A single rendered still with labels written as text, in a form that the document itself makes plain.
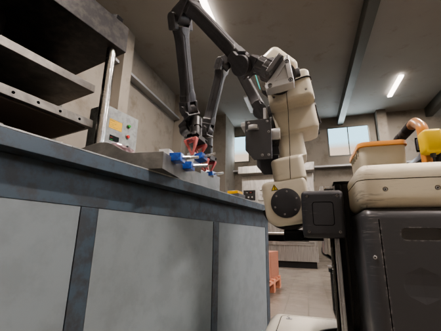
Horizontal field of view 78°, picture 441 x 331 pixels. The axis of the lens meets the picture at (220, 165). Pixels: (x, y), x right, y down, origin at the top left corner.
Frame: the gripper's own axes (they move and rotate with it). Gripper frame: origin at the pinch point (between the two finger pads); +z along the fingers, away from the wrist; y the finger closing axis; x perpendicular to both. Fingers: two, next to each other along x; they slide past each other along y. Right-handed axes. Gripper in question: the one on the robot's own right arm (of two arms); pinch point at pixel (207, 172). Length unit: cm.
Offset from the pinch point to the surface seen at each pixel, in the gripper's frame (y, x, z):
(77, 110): -146, -380, -188
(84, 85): 34, -70, -56
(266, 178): -493, -149, -100
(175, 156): 58, 25, 9
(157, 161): 65, 24, 12
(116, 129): 5, -73, -38
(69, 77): 44, -70, -56
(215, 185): 14.2, 14.1, 10.9
